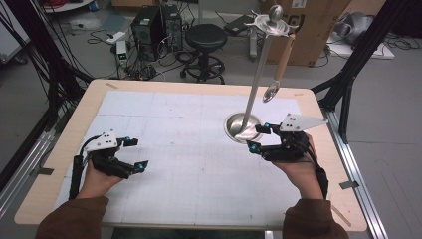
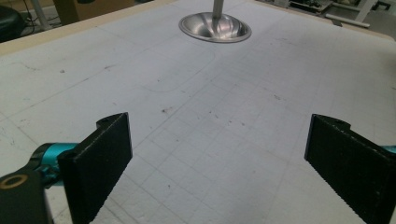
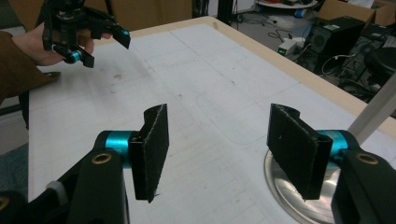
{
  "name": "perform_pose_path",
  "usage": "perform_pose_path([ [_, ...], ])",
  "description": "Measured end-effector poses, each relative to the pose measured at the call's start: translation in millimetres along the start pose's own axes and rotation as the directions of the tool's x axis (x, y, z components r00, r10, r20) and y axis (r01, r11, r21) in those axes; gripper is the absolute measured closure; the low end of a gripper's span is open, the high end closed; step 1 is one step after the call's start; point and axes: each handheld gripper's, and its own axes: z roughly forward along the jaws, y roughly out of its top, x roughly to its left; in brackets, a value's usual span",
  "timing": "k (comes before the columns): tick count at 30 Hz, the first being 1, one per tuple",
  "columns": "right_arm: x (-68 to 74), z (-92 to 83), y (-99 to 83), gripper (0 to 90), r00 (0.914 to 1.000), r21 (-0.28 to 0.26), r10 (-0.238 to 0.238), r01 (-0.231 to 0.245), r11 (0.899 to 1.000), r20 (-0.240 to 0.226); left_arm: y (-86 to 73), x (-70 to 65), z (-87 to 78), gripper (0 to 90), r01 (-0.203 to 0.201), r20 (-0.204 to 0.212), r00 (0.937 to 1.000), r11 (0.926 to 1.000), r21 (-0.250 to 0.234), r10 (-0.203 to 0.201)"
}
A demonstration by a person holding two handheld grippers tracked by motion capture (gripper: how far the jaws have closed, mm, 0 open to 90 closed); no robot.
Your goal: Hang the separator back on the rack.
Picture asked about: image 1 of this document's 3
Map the white device with green display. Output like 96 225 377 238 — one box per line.
115 40 129 69

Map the black metal frame stand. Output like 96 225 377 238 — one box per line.
311 0 412 144

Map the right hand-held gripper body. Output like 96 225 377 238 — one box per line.
260 113 328 162

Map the large black computer tower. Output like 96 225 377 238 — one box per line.
130 5 167 63

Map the black flat laptop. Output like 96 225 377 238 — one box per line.
223 14 256 37

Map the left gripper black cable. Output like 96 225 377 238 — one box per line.
68 133 103 201

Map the silver grey bag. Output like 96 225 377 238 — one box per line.
332 11 376 44

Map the brown cardboard box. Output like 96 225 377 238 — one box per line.
259 0 352 68

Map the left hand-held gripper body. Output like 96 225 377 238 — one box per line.
84 129 137 180

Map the white grid mat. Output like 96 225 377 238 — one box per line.
54 90 336 230

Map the person's left hand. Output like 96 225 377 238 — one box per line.
76 162 123 200

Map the wooden-handled metal strainer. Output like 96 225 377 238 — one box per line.
262 33 297 104

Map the black round stool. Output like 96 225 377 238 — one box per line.
179 23 229 85

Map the metal utensil stand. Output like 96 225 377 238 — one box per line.
224 4 299 144

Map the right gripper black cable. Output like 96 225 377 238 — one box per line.
298 142 329 200

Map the person's right hand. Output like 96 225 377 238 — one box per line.
272 132 324 200

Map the narrow black computer tower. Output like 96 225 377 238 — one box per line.
161 3 184 53

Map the white power strip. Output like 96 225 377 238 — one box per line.
105 31 127 45

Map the white round table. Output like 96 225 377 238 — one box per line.
41 0 96 14

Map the aluminium rail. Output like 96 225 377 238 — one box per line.
320 108 389 239
0 128 58 217

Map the long tan tape strip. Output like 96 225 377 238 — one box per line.
331 204 352 228

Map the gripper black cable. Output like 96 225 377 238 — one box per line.
298 142 329 200
68 133 103 201

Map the black frame with cables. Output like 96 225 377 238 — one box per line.
0 0 95 131

